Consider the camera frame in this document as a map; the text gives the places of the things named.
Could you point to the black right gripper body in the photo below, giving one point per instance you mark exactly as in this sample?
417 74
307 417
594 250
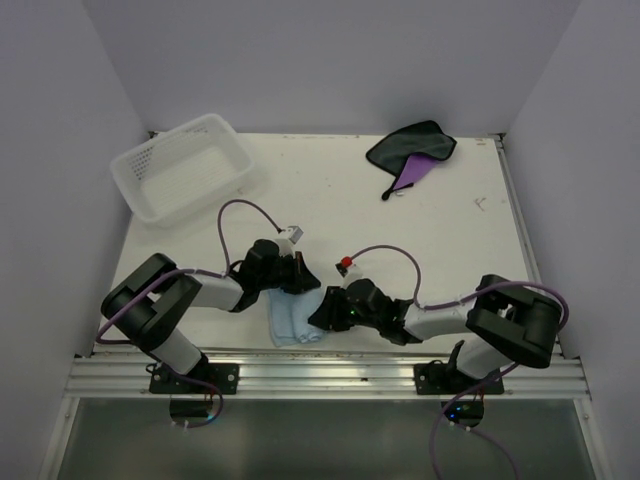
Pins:
370 321

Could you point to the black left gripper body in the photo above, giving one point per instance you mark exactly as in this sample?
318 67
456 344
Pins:
282 274

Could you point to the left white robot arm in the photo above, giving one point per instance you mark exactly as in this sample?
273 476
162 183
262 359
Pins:
147 305

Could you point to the white perforated plastic basket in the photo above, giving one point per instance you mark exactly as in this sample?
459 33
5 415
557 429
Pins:
183 170

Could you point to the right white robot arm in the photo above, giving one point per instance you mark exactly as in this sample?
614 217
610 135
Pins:
513 322

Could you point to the dark grey purple cloth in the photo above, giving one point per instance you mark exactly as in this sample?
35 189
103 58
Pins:
410 153

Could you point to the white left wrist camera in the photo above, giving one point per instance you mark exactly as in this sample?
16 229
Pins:
288 238

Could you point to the light blue towel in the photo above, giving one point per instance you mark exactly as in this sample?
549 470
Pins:
289 317

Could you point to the aluminium mounting rail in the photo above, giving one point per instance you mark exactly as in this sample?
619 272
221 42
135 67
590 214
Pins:
121 373

